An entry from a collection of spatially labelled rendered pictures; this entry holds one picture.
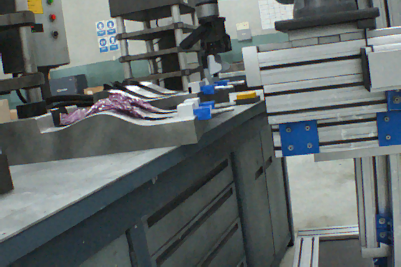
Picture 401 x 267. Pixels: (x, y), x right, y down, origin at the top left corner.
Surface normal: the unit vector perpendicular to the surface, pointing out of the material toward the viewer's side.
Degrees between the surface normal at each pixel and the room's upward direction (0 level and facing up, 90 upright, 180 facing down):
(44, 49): 90
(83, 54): 90
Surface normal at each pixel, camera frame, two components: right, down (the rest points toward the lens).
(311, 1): -0.63, -0.11
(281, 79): -0.26, 0.16
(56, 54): 0.91, -0.09
